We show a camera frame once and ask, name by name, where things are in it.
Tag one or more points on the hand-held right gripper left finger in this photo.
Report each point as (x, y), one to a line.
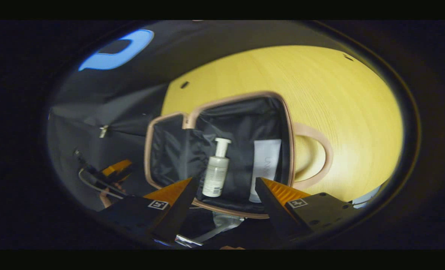
(177, 213)

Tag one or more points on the white cream tube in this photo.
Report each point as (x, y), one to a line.
(265, 161)

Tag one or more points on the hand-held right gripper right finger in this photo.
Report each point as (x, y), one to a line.
(273, 213)

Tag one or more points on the silver metal clip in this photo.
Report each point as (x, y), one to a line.
(103, 131)

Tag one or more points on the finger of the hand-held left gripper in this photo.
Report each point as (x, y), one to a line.
(116, 167)

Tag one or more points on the white pump bottle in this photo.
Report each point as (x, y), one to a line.
(215, 176)

